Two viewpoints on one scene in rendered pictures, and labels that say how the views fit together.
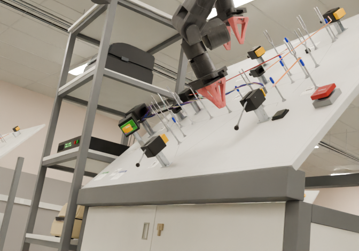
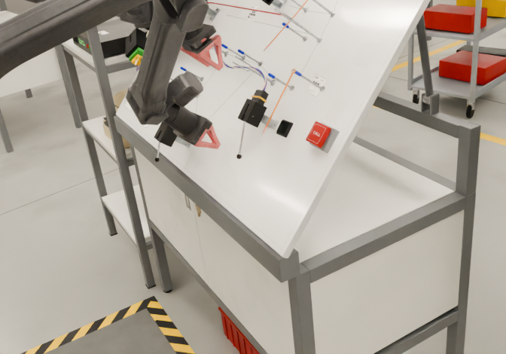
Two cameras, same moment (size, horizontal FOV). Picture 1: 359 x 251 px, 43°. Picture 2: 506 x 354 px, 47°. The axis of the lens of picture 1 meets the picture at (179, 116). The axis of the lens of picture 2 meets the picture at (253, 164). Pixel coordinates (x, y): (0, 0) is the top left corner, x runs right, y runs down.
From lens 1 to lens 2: 1.04 m
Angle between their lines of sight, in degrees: 44
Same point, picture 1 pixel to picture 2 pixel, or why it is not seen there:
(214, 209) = not seen: hidden behind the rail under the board
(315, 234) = (316, 288)
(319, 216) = (318, 273)
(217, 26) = (181, 93)
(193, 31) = (153, 119)
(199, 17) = (155, 108)
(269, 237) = (279, 286)
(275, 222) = not seen: hidden behind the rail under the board
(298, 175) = (291, 260)
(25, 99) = not seen: outside the picture
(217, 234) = (243, 252)
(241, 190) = (248, 248)
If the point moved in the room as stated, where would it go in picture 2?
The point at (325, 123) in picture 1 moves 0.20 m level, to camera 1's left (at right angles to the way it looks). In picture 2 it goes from (316, 194) to (227, 201)
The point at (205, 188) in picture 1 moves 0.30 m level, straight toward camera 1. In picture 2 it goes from (221, 221) to (202, 295)
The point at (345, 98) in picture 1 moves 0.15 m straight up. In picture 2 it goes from (339, 151) to (336, 86)
